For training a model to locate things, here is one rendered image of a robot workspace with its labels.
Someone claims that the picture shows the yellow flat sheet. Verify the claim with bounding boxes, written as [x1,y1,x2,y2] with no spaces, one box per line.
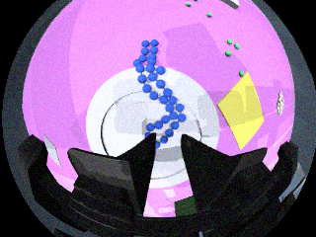
[216,71,264,150]

